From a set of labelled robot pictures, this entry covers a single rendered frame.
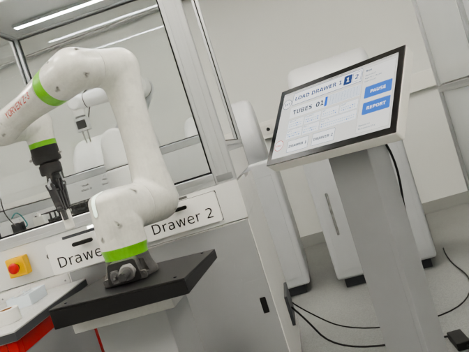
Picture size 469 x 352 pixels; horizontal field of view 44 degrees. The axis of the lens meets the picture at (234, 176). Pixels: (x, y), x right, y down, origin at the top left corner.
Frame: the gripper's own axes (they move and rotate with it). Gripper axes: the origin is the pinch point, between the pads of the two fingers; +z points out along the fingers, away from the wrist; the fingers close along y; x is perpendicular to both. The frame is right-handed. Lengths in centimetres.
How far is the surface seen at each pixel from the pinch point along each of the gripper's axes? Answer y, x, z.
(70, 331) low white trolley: 8.4, -8.0, 35.5
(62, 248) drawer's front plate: -1.0, -5.5, 9.0
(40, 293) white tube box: 1.8, -16.8, 21.6
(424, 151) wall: -320, 192, 50
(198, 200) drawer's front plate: -15.6, 42.6, 8.3
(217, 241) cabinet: -17, 44, 25
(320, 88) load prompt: -9, 96, -17
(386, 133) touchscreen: 23, 107, 3
